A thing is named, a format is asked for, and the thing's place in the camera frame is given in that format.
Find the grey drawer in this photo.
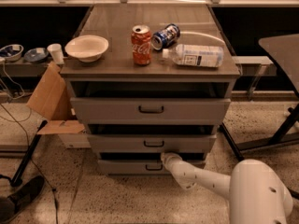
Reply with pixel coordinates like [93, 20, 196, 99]
[88, 134, 216, 153]
[97, 159, 206, 176]
[71, 98, 231, 125]

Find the blue patterned bowl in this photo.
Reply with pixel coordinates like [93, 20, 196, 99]
[24, 48, 49, 63]
[0, 44, 23, 62]

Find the black stand leg left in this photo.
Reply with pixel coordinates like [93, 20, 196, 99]
[9, 133, 41, 188]

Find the black stand leg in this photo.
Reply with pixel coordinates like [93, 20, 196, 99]
[220, 123, 244, 161]
[9, 133, 41, 188]

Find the grey top drawer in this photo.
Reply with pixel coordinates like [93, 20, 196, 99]
[71, 98, 231, 125]

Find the grey drawer cabinet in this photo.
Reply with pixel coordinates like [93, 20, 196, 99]
[61, 4, 239, 166]

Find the blue patterned bowl left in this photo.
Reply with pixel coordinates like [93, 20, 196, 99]
[0, 44, 23, 62]

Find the grey bottom drawer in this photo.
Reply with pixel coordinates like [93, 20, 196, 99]
[97, 159, 206, 176]

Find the black cable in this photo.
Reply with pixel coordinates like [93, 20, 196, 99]
[0, 105, 60, 224]

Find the blue patterned bowl right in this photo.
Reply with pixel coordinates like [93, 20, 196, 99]
[24, 48, 49, 63]

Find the blue soda can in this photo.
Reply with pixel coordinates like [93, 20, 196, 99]
[151, 23, 180, 50]

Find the black shoe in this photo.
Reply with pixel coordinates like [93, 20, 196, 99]
[0, 175, 45, 224]

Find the white bowl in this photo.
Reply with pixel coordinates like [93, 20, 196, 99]
[64, 35, 109, 63]

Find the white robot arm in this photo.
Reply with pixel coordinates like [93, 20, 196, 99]
[161, 153, 293, 224]

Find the grey middle drawer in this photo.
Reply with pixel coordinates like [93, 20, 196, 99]
[88, 134, 216, 153]

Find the clear plastic water bottle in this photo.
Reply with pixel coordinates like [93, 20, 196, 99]
[163, 44, 224, 68]

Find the brown cardboard box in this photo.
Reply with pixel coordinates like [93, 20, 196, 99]
[27, 62, 91, 148]

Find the black stand leg right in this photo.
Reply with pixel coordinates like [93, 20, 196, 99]
[220, 123, 244, 161]

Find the red cola can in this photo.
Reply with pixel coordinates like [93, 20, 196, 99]
[131, 24, 151, 65]

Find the white paper cup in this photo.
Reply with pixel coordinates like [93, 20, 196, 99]
[47, 43, 64, 64]

